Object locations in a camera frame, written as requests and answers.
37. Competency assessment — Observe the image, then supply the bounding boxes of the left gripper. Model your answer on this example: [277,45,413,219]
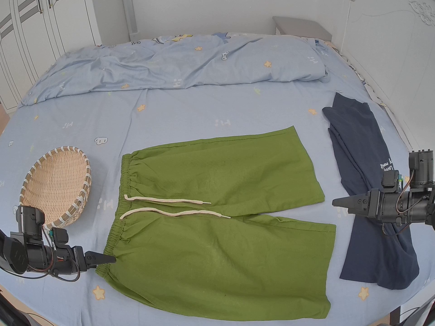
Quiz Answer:
[44,245,86,275]

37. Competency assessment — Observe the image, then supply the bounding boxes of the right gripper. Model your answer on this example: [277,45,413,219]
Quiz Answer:
[332,188,410,223]

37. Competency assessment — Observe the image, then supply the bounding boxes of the green shorts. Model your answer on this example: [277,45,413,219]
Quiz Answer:
[95,125,337,319]

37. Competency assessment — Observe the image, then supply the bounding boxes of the round woven basket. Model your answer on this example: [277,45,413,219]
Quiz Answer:
[19,145,92,229]

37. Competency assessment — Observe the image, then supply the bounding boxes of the bed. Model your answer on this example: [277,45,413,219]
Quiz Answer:
[0,0,435,326]

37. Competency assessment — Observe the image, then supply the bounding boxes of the dark blue T-shirt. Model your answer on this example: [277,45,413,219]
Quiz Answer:
[322,92,420,290]

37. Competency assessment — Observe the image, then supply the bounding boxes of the grey bedside table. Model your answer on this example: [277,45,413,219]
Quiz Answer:
[272,16,333,41]

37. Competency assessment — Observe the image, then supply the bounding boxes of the pale blue quilt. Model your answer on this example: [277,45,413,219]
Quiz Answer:
[17,31,332,108]

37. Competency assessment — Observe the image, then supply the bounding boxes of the white wardrobe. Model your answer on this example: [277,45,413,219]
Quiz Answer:
[0,0,102,111]

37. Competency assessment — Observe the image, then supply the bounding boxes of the black cable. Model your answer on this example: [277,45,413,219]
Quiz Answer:
[0,265,81,282]

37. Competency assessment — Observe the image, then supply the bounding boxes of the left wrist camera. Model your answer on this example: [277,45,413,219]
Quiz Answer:
[48,228,69,250]

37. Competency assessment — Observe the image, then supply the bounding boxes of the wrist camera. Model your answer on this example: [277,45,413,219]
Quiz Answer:
[48,228,69,250]
[381,170,401,193]

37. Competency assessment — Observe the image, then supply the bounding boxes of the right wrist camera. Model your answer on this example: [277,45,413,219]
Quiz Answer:
[381,170,401,193]

